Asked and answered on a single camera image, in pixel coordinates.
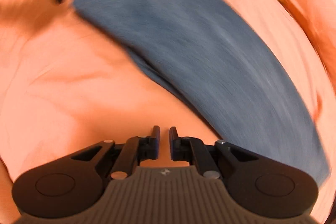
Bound orange bed sheet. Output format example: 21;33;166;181
1;0;335;223

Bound blue denim jeans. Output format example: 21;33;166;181
74;0;330;185

